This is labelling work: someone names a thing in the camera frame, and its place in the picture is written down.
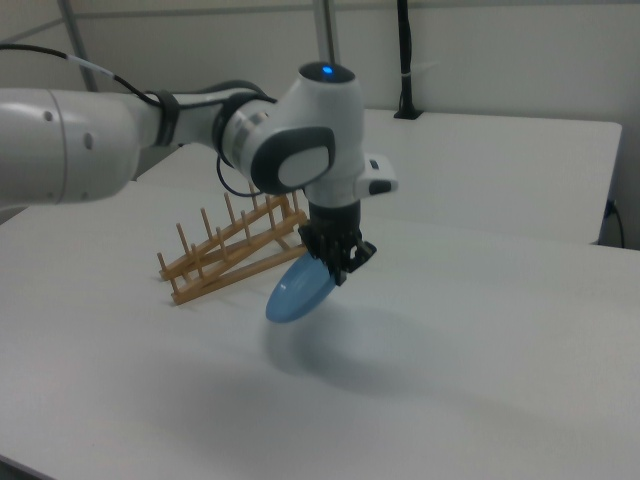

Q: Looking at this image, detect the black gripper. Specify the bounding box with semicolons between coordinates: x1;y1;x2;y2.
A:
298;199;378;288

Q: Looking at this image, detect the grey partition post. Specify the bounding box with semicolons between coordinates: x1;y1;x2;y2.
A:
313;0;342;66
55;0;100;93

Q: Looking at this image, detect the wooden plate rack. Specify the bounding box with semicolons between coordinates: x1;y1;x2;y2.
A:
157;192;309;306

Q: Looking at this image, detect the thin black cable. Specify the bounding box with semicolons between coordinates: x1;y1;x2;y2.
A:
603;198;627;249

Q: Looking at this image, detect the black cable strap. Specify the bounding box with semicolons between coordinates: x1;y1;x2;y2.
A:
152;88;182;148

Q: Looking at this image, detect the blue round plate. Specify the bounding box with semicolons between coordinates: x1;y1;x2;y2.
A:
264;252;337;325

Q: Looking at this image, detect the black camera pole mount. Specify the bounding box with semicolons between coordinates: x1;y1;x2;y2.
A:
393;0;427;121

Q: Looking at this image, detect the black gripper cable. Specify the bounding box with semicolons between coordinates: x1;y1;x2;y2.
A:
0;43;279;197

